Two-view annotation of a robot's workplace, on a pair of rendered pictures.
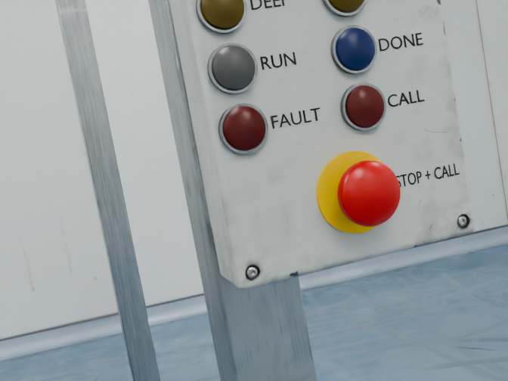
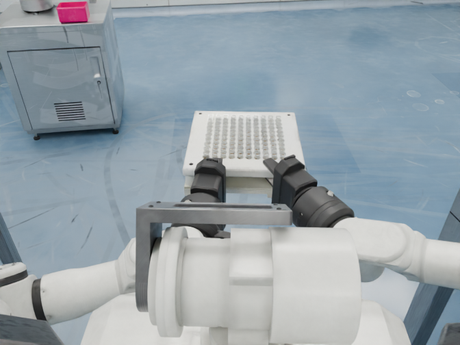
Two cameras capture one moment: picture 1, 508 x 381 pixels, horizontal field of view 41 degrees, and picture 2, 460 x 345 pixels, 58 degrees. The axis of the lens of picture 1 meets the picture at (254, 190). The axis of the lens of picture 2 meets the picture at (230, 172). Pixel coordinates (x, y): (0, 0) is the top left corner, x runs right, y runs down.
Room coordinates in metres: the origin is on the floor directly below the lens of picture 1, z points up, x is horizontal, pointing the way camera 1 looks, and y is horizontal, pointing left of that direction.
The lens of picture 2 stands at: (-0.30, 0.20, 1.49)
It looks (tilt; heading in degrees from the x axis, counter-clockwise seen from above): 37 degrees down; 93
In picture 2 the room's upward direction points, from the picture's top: straight up
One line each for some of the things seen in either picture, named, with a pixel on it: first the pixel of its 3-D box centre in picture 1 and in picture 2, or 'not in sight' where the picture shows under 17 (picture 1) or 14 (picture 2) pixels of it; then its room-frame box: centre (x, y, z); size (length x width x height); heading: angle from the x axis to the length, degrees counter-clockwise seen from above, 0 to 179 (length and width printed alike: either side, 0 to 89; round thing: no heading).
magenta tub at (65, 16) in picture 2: not in sight; (73, 11); (-1.31, 2.63, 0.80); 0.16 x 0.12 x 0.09; 11
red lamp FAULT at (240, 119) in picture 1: (244, 128); not in sight; (0.41, 0.00, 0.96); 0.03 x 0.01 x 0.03; 106
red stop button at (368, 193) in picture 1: (359, 192); not in sight; (0.43, -0.06, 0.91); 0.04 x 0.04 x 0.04; 16
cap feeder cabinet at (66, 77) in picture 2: not in sight; (69, 70); (-1.50, 2.79, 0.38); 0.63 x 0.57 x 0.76; 11
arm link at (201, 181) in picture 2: not in sight; (203, 204); (-0.37, 0.76, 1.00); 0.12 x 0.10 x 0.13; 83
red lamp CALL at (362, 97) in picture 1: (364, 106); not in sight; (0.43, -0.08, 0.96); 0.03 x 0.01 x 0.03; 106
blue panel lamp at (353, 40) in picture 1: (355, 49); not in sight; (0.43, -0.08, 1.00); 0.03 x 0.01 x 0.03; 106
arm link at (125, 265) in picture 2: not in sight; (162, 265); (-0.42, 0.61, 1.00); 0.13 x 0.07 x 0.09; 19
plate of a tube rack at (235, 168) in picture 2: not in sight; (244, 141); (-0.30, 0.98, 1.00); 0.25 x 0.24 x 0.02; 1
